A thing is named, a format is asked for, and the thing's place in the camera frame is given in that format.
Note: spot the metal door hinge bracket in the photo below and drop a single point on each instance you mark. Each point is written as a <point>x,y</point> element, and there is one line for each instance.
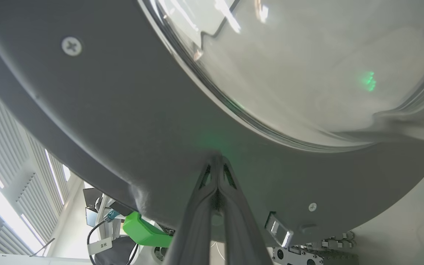
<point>296,257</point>

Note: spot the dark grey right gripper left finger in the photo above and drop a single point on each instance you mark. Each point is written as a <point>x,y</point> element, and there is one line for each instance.
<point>197,228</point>

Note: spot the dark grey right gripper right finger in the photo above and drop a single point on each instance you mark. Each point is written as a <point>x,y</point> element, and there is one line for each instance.
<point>241,228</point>

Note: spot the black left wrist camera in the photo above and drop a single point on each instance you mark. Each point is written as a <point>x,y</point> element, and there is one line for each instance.
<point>120,209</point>

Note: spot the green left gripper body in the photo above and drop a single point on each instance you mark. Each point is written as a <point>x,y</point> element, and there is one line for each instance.
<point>142,230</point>

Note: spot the grey round washing machine door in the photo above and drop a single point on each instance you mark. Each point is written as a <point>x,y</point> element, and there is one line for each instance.
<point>123,110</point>

